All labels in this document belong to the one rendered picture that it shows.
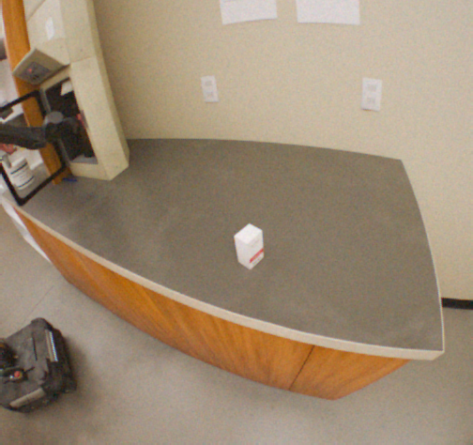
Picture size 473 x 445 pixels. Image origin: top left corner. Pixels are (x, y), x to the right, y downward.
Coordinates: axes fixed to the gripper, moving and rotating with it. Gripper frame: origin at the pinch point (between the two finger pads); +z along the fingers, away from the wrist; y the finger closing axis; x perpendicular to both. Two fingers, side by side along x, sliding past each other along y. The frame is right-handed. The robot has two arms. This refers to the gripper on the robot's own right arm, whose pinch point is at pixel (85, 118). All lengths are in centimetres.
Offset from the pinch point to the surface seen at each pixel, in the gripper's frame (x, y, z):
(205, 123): 16, -38, 34
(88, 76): -16.0, -16.0, -4.6
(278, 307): 27, -87, -37
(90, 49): -26.0, -16.2, -1.7
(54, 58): -25.4, -15.4, -16.4
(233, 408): 121, -73, -48
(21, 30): -52, 21, -12
